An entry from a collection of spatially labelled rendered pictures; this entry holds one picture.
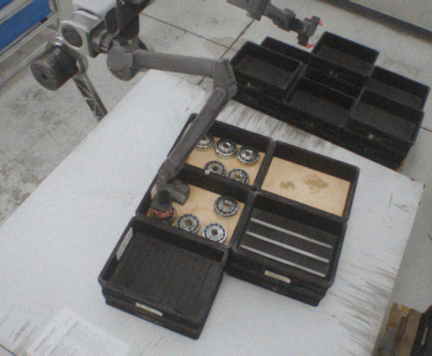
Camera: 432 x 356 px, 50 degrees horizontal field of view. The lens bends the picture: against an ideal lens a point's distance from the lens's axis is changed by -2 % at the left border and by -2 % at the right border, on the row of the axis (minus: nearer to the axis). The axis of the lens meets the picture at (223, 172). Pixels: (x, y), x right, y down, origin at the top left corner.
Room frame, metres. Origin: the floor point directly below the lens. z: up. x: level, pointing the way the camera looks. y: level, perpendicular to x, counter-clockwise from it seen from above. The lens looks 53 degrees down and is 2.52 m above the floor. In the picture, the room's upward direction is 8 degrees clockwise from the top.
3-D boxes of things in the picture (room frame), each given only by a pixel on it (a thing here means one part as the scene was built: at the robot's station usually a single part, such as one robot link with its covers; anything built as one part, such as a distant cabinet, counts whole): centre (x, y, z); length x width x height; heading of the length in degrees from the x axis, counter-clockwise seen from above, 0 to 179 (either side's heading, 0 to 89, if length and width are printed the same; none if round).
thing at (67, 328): (0.45, 0.44, 0.70); 0.33 x 0.23 x 0.01; 69
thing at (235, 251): (0.94, -0.30, 0.92); 0.40 x 0.30 x 0.02; 76
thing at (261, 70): (2.33, -0.17, 0.37); 0.40 x 0.30 x 0.45; 69
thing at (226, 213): (1.08, -0.03, 0.86); 0.10 x 0.10 x 0.01
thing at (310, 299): (0.94, -0.30, 0.76); 0.40 x 0.30 x 0.12; 76
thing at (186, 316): (0.74, 0.16, 0.92); 0.40 x 0.30 x 0.02; 76
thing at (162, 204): (0.99, 0.21, 1.00); 0.10 x 0.07 x 0.07; 166
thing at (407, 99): (2.42, -1.06, 0.31); 0.40 x 0.30 x 0.34; 69
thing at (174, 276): (0.74, 0.16, 0.87); 0.40 x 0.30 x 0.11; 76
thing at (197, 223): (0.97, 0.11, 0.86); 0.10 x 0.10 x 0.01
